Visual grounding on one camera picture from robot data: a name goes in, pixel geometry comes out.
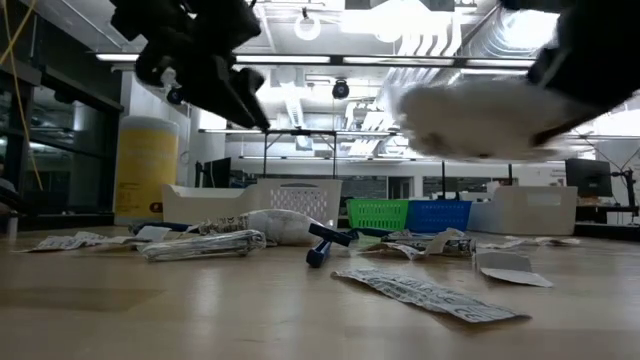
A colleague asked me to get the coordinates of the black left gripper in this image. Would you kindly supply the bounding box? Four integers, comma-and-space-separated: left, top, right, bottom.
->
133, 42, 271, 132

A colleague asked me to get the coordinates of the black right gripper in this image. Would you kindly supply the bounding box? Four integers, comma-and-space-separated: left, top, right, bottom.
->
527, 14, 640, 148

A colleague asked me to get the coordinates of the clear bag of cotton pads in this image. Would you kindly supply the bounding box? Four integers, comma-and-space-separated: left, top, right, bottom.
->
243, 208, 327, 247
393, 78, 604, 162

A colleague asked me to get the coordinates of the clear-wrapped slim toiletry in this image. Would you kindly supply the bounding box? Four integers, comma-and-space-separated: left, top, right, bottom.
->
138, 229, 268, 264

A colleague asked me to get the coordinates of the long white printed sachet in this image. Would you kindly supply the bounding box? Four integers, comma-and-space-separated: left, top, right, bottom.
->
332, 267, 532, 325

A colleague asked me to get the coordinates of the clear plastic packet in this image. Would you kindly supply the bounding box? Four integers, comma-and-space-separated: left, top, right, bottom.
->
18, 234, 104, 253

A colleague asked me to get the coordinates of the black overhead light beam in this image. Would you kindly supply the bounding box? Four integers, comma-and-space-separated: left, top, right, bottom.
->
94, 52, 536, 70

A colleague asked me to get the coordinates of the white solid plastic bin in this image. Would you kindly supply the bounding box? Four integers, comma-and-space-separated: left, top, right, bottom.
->
161, 183, 262, 230

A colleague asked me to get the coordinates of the yellow wipes canister white lid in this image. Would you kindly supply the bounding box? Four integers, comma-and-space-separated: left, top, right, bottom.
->
113, 115, 180, 227

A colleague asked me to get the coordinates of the white perforated plastic basket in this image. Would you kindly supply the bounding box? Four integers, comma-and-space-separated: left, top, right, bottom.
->
256, 177, 344, 233

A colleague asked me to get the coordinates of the blue plastic basket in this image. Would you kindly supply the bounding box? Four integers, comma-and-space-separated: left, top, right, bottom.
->
403, 199, 474, 234

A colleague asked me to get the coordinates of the green plastic basket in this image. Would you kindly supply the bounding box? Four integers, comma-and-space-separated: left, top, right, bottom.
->
345, 198, 412, 233

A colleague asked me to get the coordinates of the person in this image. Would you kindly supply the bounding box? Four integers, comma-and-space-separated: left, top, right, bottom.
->
0, 154, 19, 216

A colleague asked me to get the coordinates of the black metal table frame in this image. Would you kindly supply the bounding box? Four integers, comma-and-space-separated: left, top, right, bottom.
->
439, 159, 515, 200
261, 128, 338, 180

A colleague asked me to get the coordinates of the white ring ceiling lamp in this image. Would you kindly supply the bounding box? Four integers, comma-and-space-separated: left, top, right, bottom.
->
293, 6, 324, 42

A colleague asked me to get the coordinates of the pale grey handled bin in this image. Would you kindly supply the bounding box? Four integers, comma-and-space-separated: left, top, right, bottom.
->
467, 185, 579, 237

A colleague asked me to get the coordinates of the silver ventilation duct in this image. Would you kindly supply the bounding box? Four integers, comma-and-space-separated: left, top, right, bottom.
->
379, 0, 561, 101

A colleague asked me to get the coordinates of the yellow hanging cord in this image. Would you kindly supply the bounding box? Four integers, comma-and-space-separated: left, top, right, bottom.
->
0, 0, 45, 192

